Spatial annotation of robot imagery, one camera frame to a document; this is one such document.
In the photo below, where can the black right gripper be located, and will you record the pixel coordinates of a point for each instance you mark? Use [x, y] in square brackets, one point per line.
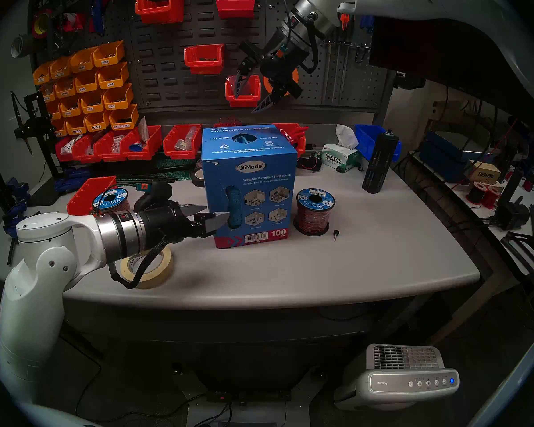
[278, 72]

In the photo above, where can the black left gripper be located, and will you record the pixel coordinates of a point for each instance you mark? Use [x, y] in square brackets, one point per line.
[169, 223]

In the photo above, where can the blue shop towel box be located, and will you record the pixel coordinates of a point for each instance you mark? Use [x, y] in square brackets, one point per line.
[258, 190]

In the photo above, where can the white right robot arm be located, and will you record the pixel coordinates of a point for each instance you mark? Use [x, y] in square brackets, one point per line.
[427, 3]

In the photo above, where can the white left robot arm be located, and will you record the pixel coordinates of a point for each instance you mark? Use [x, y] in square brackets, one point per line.
[26, 319]

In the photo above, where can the red bin with plastic bag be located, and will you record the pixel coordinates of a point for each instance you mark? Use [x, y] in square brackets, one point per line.
[249, 100]

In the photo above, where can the black tape roll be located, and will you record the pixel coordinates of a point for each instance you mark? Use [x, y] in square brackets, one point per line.
[198, 178]

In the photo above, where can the orange tape roll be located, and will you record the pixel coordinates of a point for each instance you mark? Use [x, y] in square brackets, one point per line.
[295, 74]

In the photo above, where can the green cutting mat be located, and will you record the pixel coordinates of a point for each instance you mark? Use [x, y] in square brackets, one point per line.
[169, 163]

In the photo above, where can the red bin with red tools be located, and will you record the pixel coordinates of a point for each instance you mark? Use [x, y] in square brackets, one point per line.
[300, 141]

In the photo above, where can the beige masking tape roll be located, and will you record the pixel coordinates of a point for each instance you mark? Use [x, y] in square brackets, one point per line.
[158, 279]

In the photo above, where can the orange black screwdriver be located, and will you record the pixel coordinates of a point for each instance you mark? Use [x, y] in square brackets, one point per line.
[330, 66]
[343, 26]

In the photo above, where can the dark red plastic bin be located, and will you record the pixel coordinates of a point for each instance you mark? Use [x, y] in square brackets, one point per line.
[236, 10]

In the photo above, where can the dark grey pegboard panel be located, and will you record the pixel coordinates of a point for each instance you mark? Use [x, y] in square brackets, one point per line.
[169, 74]

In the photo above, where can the black circuit board device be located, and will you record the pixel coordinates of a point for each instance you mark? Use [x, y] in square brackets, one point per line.
[309, 163]

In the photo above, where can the small blue object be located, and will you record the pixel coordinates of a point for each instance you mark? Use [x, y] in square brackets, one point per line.
[136, 147]

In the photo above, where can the white paper packet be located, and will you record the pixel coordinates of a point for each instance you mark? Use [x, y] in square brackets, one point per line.
[143, 130]

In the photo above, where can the Kimtech tissue box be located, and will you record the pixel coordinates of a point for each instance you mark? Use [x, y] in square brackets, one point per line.
[338, 159]

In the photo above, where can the blue plastic bin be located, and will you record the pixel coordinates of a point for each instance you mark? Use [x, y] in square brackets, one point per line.
[365, 137]

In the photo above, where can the yellow bin labelled M4 hex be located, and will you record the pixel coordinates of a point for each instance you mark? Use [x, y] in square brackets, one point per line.
[123, 121]

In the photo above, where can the blue clamp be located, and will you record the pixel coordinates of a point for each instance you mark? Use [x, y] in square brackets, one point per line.
[73, 179]
[15, 217]
[20, 188]

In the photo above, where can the yellow bin labelled M2.5-5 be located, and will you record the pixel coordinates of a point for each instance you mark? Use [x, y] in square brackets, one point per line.
[98, 126]

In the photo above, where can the yellow bin labelled M3-4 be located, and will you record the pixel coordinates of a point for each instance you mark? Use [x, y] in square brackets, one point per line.
[113, 80]

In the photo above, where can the black cylindrical bottle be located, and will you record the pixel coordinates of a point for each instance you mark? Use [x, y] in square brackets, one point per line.
[378, 163]

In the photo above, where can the yellow bin labelled M3X6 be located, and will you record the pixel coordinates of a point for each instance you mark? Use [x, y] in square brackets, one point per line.
[109, 57]

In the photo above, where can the blue hand tool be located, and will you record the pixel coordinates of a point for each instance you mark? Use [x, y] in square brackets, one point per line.
[99, 17]

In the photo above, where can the black power strip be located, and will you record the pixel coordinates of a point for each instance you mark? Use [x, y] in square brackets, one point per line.
[249, 396]

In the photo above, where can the black metal stand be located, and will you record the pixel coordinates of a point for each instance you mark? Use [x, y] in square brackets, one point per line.
[38, 123]

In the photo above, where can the blue equipment case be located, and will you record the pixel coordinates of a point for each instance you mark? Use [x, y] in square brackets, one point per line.
[440, 159]

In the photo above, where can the black monitor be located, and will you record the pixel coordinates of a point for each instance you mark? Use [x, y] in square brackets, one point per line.
[449, 52]

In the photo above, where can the red yellow tape roll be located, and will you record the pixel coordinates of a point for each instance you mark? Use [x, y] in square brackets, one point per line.
[38, 30]

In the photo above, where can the small cardboard box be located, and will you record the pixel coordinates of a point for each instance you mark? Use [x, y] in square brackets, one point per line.
[483, 175]

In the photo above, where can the white air purifier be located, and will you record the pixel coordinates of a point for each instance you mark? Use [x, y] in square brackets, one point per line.
[405, 381]

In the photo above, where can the black power adapter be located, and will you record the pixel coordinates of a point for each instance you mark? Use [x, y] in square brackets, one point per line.
[511, 215]

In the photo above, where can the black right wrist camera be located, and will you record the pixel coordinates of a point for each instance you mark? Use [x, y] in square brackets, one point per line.
[280, 63]

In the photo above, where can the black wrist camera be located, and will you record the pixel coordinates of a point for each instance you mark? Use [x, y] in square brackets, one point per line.
[280, 63]
[153, 197]

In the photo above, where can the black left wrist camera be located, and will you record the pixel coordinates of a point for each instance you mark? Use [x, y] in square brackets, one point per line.
[153, 197]

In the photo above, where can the grey duct tape roll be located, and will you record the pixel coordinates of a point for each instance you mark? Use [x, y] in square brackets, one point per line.
[24, 46]

